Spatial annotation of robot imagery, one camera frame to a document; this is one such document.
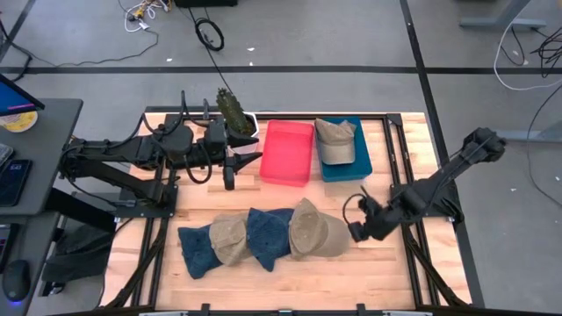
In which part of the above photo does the yellow bowl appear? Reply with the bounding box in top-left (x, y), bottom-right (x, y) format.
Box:
top-left (0, 110), bottom-right (39, 133)

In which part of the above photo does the black cable bundle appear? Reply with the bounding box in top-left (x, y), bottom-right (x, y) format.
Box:
top-left (530, 25), bottom-right (562, 80)

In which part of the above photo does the tan corduroy cap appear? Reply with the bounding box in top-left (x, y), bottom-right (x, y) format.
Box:
top-left (288, 197), bottom-right (352, 261)
top-left (313, 117), bottom-right (357, 167)
top-left (208, 212), bottom-right (255, 268)

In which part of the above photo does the green cactus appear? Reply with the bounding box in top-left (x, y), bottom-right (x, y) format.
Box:
top-left (214, 87), bottom-right (256, 136)

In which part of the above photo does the red translucent plastic bin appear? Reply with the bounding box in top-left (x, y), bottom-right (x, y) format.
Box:
top-left (258, 118), bottom-right (315, 189)

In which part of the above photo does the grey keyboard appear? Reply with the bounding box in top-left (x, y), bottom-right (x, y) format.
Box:
top-left (0, 142), bottom-right (15, 168)

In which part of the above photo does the white plant pot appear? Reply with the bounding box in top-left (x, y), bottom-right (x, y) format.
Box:
top-left (226, 111), bottom-right (261, 155)

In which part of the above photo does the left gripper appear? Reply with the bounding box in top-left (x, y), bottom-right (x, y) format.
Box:
top-left (202, 130), bottom-right (264, 192)

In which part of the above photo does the grey desk leg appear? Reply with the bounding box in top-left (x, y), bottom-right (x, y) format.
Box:
top-left (459, 0), bottom-right (548, 30)

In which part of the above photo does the white cable bundle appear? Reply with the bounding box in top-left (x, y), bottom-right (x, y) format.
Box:
top-left (124, 0), bottom-right (172, 32)

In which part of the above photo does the black computer mouse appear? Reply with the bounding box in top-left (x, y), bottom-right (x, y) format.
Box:
top-left (2, 258), bottom-right (32, 303)

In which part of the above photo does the black floor box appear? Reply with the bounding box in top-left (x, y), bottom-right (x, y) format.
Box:
top-left (174, 0), bottom-right (239, 9)

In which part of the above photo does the dark blue denim cap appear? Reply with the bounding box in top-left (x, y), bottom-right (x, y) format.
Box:
top-left (246, 206), bottom-right (296, 273)
top-left (177, 223), bottom-right (226, 281)

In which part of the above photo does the black smartphone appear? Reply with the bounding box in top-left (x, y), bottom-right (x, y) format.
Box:
top-left (0, 158), bottom-right (32, 208)

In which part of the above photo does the coiled black floor cable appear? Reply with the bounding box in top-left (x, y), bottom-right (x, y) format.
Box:
top-left (194, 17), bottom-right (226, 53)

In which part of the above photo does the dark grey desk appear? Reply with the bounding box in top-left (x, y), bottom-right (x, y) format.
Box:
top-left (0, 97), bottom-right (84, 316)

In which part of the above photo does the teal plastic bin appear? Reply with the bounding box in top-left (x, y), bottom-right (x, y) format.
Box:
top-left (313, 115), bottom-right (374, 183)

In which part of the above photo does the black aluminium table frame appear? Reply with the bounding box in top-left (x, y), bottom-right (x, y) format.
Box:
top-left (100, 104), bottom-right (486, 316)

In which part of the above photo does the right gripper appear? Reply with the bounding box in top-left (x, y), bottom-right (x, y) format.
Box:
top-left (349, 195), bottom-right (399, 243)

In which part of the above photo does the computer monitor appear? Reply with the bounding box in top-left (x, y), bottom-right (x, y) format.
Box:
top-left (0, 72), bottom-right (46, 118)

